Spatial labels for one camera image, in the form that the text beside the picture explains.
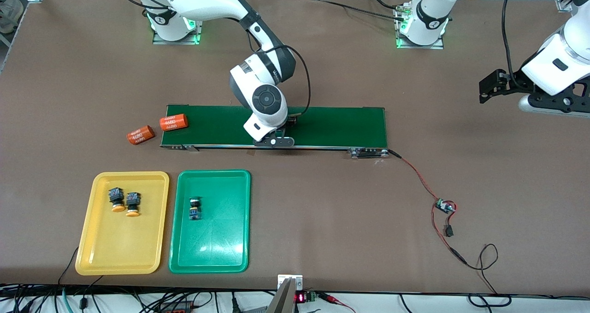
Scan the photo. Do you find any yellow push button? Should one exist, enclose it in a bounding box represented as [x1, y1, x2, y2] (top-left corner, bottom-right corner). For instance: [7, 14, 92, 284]
[108, 187, 125, 213]
[125, 192, 141, 217]

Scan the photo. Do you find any green conveyor belt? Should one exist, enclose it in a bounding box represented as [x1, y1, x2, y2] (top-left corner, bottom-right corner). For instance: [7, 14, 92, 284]
[159, 104, 390, 159]

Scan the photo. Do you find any green plastic tray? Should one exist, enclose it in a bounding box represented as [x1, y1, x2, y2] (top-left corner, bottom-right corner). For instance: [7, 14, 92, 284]
[169, 169, 252, 274]

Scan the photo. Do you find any red clip lead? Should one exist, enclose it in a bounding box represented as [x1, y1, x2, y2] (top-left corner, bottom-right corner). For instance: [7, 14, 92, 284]
[317, 292, 356, 313]

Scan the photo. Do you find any yellow plastic tray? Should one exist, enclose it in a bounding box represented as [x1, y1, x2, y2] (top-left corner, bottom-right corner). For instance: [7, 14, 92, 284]
[75, 171, 170, 276]

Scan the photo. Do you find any grey floor object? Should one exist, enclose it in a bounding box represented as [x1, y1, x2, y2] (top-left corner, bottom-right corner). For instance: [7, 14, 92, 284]
[0, 0, 24, 33]

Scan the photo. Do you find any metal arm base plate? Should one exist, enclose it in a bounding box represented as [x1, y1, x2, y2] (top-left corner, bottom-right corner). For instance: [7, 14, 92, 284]
[395, 4, 445, 50]
[152, 0, 206, 45]

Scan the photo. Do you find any black base supply cable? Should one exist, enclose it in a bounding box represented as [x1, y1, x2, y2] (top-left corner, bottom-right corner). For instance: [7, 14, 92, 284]
[316, 0, 406, 19]

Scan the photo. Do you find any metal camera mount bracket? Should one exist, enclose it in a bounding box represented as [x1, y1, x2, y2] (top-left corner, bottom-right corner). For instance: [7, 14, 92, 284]
[265, 274, 304, 313]

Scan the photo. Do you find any thin black power cable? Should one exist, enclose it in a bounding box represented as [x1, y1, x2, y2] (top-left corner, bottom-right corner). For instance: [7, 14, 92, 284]
[454, 244, 512, 308]

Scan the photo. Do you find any thin black table cable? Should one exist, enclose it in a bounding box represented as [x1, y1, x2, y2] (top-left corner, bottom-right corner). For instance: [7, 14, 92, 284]
[58, 247, 80, 286]

